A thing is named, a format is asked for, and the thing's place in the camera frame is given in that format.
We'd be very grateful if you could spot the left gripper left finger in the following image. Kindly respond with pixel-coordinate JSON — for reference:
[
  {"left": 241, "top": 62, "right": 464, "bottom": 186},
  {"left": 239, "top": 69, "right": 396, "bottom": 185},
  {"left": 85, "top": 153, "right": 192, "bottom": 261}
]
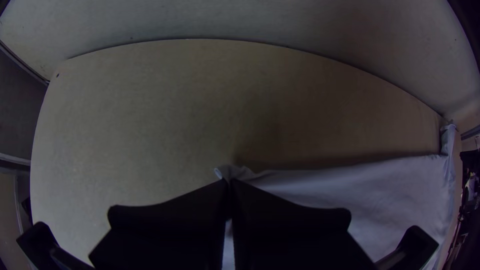
[{"left": 88, "top": 179, "right": 230, "bottom": 270}]

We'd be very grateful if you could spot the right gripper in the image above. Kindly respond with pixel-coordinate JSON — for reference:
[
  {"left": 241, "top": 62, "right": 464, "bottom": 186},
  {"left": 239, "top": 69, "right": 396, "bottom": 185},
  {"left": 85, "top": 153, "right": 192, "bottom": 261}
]
[{"left": 459, "top": 149, "right": 480, "bottom": 211}]

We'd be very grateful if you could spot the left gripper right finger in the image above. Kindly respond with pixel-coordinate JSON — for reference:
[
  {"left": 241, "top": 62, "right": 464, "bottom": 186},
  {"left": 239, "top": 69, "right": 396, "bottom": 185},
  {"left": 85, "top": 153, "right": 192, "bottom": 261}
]
[{"left": 229, "top": 179, "right": 377, "bottom": 270}]

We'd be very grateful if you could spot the light grey t-shirt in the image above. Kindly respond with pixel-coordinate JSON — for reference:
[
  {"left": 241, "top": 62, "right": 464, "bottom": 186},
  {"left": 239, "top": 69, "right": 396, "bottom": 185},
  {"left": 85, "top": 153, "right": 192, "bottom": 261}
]
[{"left": 213, "top": 122, "right": 459, "bottom": 270}]

